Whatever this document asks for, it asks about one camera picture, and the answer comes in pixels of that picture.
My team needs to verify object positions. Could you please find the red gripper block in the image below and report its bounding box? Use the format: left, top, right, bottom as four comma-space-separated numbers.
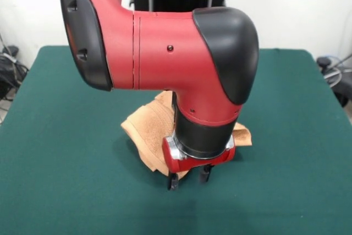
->
162, 136, 237, 191

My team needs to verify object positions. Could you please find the tan terry towel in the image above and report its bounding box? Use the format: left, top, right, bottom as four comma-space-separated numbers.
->
120, 90, 252, 177

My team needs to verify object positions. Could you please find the dark green table cloth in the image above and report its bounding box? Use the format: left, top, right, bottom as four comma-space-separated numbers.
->
0, 45, 352, 235

